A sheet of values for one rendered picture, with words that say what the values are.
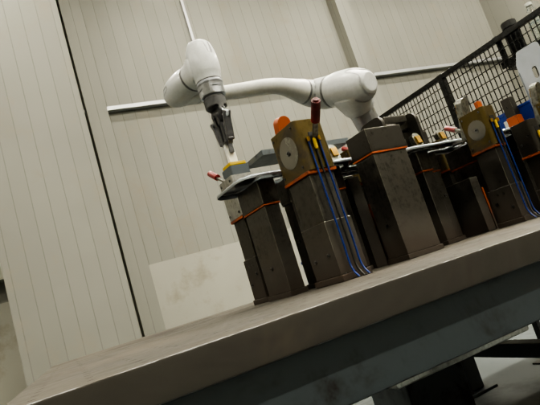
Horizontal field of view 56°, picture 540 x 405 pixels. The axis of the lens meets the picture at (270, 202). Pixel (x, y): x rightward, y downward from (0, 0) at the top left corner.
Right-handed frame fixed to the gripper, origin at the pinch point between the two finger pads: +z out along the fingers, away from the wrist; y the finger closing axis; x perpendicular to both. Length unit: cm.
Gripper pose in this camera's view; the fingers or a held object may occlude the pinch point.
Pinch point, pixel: (231, 153)
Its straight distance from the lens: 168.8
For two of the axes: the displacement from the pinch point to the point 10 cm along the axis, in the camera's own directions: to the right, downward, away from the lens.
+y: 4.5, -2.9, -8.5
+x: 8.4, -1.8, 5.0
